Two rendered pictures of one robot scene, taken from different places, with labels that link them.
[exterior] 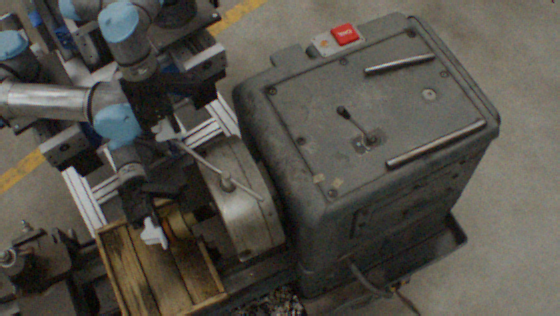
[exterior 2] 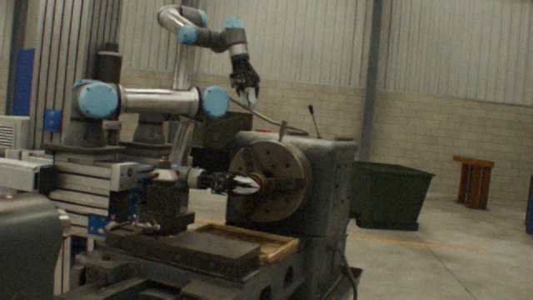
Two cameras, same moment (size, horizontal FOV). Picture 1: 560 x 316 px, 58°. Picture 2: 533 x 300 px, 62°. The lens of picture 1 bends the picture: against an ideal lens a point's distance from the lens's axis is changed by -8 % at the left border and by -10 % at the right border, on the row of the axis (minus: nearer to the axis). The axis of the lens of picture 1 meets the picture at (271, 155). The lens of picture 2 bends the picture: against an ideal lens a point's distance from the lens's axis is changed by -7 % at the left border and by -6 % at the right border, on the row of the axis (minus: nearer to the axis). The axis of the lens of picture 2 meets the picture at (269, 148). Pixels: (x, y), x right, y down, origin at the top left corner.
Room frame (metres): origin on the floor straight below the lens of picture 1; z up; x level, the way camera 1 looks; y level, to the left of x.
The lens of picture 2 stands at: (-0.57, 1.52, 1.30)
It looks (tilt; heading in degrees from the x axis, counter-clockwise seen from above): 3 degrees down; 310
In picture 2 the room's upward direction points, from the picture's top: 6 degrees clockwise
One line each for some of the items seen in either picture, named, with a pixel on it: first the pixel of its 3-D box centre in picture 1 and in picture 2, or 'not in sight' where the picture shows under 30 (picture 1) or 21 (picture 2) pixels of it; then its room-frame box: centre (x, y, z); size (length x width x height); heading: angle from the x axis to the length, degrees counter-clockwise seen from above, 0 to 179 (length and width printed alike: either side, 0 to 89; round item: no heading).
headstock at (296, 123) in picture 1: (363, 137); (296, 177); (0.75, -0.26, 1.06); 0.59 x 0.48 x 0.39; 109
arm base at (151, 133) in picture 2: (170, 0); (149, 132); (1.22, 0.25, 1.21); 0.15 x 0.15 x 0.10
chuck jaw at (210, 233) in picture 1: (220, 240); (285, 183); (0.49, 0.16, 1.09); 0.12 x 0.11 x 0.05; 19
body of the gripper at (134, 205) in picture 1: (139, 203); (216, 182); (0.62, 0.37, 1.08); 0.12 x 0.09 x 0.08; 19
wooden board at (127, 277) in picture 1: (157, 264); (235, 243); (0.51, 0.37, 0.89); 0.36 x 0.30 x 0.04; 19
